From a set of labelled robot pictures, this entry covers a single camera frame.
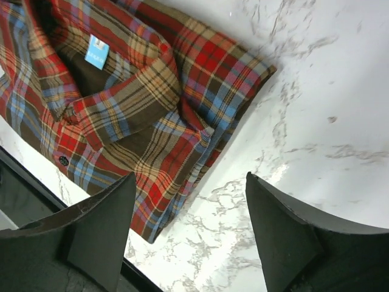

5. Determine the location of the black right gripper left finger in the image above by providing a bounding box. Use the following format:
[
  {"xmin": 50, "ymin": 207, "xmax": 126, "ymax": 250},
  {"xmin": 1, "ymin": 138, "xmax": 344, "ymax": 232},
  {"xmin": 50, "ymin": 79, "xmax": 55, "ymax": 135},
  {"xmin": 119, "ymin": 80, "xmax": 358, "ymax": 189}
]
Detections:
[{"xmin": 1, "ymin": 174, "xmax": 136, "ymax": 291}]

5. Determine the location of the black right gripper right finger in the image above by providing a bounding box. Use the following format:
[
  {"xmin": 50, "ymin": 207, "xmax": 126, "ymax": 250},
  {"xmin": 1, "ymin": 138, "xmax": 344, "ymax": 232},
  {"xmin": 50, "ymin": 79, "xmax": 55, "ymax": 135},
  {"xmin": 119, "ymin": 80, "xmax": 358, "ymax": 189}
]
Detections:
[{"xmin": 246, "ymin": 173, "xmax": 388, "ymax": 292}]

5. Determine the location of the red brown plaid shirt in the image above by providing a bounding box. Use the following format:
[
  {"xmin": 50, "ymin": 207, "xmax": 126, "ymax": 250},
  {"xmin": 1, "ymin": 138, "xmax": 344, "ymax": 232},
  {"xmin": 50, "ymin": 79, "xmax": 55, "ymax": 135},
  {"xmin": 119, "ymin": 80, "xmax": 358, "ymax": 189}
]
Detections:
[{"xmin": 1, "ymin": 1, "xmax": 276, "ymax": 243}]

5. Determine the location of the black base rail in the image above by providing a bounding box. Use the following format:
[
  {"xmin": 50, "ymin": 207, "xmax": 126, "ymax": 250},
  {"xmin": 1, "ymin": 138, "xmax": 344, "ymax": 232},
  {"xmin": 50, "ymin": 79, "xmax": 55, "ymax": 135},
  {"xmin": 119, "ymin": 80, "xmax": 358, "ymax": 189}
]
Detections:
[{"xmin": 1, "ymin": 150, "xmax": 158, "ymax": 291}]

